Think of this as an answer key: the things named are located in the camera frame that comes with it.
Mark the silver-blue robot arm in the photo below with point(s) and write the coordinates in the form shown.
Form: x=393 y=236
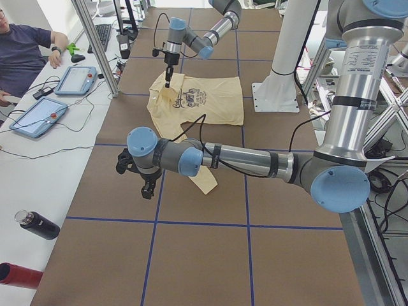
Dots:
x=180 y=33
x=256 y=135

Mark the blue teach pendant far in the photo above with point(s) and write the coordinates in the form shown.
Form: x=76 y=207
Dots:
x=76 y=81

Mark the red cylinder bottle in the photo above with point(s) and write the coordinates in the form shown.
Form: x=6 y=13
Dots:
x=19 y=276

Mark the blue teach pendant near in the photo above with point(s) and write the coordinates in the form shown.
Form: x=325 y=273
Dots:
x=39 y=118

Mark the black keyboard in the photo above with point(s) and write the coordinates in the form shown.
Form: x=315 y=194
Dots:
x=104 y=33

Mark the black water bottle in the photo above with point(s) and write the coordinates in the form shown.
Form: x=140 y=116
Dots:
x=37 y=224

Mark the black computer mouse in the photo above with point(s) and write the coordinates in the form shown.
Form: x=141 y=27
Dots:
x=75 y=58

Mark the seated person navy shirt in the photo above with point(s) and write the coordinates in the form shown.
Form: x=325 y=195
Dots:
x=25 y=50

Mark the cream long-sleeve printed shirt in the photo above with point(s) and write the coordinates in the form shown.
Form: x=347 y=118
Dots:
x=187 y=98

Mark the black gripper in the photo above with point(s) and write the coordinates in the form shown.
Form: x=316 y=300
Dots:
x=148 y=176
x=169 y=58

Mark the blue teach pendant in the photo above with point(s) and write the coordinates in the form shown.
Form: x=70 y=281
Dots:
x=76 y=81
x=39 y=118

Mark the green plastic tool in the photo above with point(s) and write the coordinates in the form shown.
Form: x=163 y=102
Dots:
x=72 y=48

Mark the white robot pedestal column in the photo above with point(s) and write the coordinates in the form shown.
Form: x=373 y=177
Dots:
x=277 y=92

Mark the aluminium frame post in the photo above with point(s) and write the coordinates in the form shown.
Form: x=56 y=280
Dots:
x=86 y=21

